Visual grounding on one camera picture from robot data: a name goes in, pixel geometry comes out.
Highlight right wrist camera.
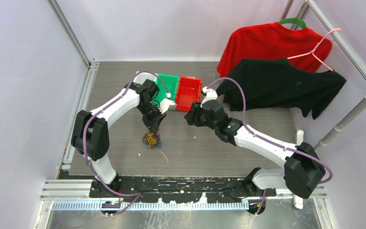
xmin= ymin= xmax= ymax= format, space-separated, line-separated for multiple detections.
xmin=201 ymin=86 xmax=218 ymax=106

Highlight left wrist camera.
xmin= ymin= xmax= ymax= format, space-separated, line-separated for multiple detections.
xmin=158 ymin=98 xmax=177 ymax=114

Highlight pink hanger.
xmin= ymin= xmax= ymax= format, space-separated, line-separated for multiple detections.
xmin=287 ymin=28 xmax=342 ymax=72

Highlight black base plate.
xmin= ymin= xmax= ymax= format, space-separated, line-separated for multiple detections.
xmin=89 ymin=176 xmax=277 ymax=204

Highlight red plastic bin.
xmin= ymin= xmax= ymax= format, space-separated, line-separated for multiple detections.
xmin=175 ymin=76 xmax=202 ymax=111

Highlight aluminium corner post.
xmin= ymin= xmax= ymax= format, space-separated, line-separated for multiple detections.
xmin=47 ymin=0 xmax=99 ymax=71

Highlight black t-shirt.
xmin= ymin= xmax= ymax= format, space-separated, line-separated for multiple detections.
xmin=216 ymin=59 xmax=346 ymax=120

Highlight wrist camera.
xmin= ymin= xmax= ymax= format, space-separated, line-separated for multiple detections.
xmin=158 ymin=98 xmax=177 ymax=114
xmin=201 ymin=86 xmax=218 ymax=106

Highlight metal clothes rack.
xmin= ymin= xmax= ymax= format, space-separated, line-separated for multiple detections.
xmin=282 ymin=0 xmax=366 ymax=211

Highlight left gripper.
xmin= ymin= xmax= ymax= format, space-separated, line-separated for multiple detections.
xmin=137 ymin=101 xmax=167 ymax=134

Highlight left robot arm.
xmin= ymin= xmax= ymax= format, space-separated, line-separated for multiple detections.
xmin=71 ymin=79 xmax=175 ymax=197

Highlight green plastic bin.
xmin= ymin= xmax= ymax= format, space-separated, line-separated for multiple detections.
xmin=152 ymin=73 xmax=180 ymax=110

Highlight red t-shirt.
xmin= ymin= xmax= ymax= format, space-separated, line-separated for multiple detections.
xmin=217 ymin=22 xmax=333 ymax=77

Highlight cable bundle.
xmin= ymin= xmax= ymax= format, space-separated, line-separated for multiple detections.
xmin=141 ymin=132 xmax=171 ymax=150

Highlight green hanger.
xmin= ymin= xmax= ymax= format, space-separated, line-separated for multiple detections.
xmin=278 ymin=18 xmax=307 ymax=29

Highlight white plastic bin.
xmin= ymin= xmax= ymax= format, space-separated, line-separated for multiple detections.
xmin=133 ymin=73 xmax=158 ymax=85

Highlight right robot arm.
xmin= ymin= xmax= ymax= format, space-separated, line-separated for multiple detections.
xmin=184 ymin=100 xmax=326 ymax=199

